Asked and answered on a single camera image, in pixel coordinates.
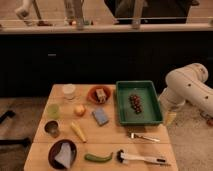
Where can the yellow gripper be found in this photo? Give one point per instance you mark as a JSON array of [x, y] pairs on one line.
[[169, 118]]

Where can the tan eraser block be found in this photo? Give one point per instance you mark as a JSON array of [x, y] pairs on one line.
[[101, 95]]

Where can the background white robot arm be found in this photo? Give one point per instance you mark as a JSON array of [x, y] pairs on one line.
[[22, 12]]

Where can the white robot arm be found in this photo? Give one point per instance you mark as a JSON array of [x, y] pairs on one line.
[[186, 84]]

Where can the green plastic tray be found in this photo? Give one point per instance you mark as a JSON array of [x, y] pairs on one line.
[[151, 113]]

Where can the red grape bunch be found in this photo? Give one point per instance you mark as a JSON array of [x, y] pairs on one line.
[[135, 103]]

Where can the metal fork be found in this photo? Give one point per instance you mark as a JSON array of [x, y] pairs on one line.
[[134, 135]]

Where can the blue sponge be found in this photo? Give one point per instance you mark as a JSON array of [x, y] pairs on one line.
[[100, 116]]

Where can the orange bowl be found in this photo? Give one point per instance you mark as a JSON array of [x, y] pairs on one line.
[[92, 96]]

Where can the green cucumber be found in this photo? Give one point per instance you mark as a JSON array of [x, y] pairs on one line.
[[98, 159]]

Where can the white cup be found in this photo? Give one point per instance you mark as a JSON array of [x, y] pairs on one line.
[[69, 91]]

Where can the grey cloth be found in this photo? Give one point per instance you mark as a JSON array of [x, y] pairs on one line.
[[64, 155]]

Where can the green cup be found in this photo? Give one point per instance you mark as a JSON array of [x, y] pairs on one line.
[[53, 111]]

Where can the metal cup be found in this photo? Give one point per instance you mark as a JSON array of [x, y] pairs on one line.
[[52, 128]]

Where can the white handled brush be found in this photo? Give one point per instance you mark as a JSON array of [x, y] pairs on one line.
[[122, 156]]

